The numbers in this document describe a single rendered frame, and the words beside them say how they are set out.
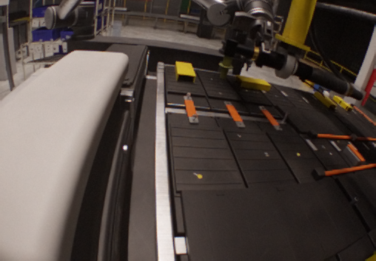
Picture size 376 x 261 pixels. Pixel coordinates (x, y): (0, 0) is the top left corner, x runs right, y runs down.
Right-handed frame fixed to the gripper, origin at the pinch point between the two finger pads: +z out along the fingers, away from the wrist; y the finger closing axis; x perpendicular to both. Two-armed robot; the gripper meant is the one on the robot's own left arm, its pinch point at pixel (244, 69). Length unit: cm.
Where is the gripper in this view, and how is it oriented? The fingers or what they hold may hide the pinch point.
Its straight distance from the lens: 171.7
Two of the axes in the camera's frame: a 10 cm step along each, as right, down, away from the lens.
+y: -1.4, -5.6, 8.2
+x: -9.7, -0.8, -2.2
